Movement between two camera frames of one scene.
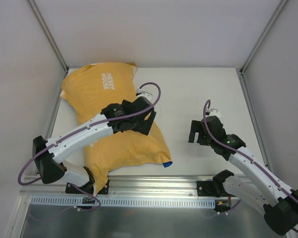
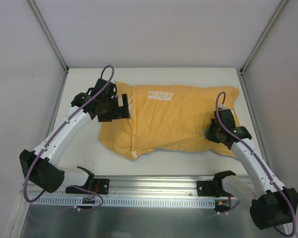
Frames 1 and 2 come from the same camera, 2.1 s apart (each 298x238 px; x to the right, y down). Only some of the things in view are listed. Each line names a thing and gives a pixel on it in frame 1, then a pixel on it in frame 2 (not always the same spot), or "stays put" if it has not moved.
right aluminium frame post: (280, 5) stays put
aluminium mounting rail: (32, 186) stays put
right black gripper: (200, 132) to (212, 134)
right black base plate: (211, 188) stays put
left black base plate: (70, 189) stays put
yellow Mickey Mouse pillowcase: (91, 88) to (167, 118)
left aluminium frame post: (49, 34) stays put
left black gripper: (144, 121) to (124, 106)
